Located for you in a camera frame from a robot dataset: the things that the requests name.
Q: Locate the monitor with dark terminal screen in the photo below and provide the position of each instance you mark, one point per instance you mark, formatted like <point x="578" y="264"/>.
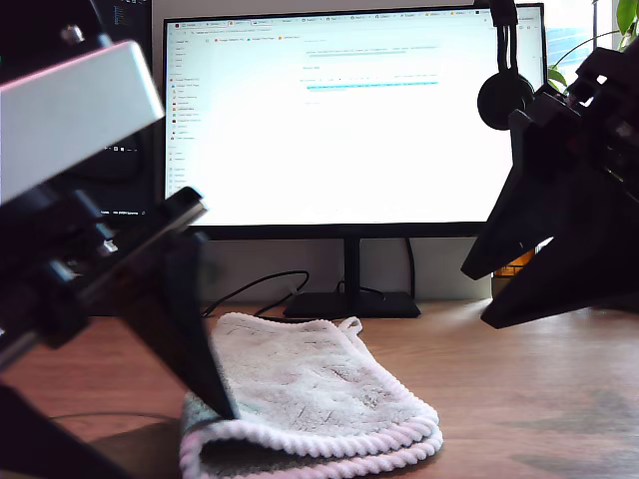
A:
<point x="130" y="164"/>

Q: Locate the black headphones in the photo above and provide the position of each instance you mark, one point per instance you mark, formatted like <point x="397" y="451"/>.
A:
<point x="491" y="100"/>

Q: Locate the black monitor with bright screen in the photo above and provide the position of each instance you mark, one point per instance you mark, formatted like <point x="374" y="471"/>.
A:
<point x="349" y="149"/>

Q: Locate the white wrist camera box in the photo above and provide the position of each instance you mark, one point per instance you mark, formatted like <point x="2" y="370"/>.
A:
<point x="65" y="125"/>

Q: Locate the white fluffy tea towel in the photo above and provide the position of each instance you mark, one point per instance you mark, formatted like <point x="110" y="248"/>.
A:
<point x="309" y="379"/>

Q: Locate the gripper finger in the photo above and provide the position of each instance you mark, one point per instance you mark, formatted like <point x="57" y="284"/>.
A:
<point x="35" y="444"/>
<point x="544" y="169"/>
<point x="589" y="259"/>
<point x="190" y="309"/>

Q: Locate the green leafy houseplant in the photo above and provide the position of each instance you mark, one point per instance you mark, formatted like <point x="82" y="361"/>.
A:
<point x="626" y="15"/>

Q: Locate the amber bottle with pale base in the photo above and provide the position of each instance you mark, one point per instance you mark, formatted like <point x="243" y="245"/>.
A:
<point x="514" y="264"/>

